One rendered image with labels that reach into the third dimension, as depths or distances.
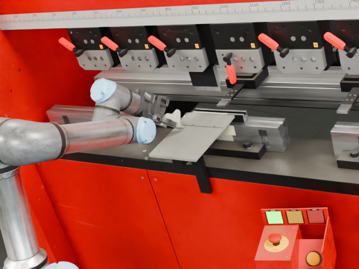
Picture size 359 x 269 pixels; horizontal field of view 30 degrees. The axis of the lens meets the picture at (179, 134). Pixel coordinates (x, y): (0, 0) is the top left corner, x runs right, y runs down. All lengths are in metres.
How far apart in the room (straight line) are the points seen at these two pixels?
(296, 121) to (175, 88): 1.59
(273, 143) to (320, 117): 1.93
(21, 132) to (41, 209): 1.29
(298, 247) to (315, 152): 0.33
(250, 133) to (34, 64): 1.02
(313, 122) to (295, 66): 2.10
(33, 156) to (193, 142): 0.66
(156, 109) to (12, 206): 0.60
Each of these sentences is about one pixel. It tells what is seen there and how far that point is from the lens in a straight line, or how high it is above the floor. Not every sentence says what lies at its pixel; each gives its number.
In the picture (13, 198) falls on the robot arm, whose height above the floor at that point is 1.21.
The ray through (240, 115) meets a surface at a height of 1.00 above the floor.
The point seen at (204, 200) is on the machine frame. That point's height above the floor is 0.73.
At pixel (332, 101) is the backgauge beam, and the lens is 2.37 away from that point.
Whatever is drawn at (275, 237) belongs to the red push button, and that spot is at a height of 0.81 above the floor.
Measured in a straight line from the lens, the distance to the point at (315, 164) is 2.12.
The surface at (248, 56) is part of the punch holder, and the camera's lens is 2.05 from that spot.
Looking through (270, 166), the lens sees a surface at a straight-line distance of 2.15.
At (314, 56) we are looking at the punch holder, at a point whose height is 1.23.
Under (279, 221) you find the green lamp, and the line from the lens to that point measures 2.05.
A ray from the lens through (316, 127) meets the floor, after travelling 4.03.
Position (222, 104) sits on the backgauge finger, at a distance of 2.31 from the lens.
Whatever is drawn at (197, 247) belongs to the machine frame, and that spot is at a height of 0.49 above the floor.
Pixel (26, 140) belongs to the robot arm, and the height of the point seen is 1.37.
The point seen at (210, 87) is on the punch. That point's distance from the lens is 2.24.
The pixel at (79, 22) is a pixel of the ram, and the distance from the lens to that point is 2.39.
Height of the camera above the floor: 2.05
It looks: 28 degrees down
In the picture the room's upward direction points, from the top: 17 degrees counter-clockwise
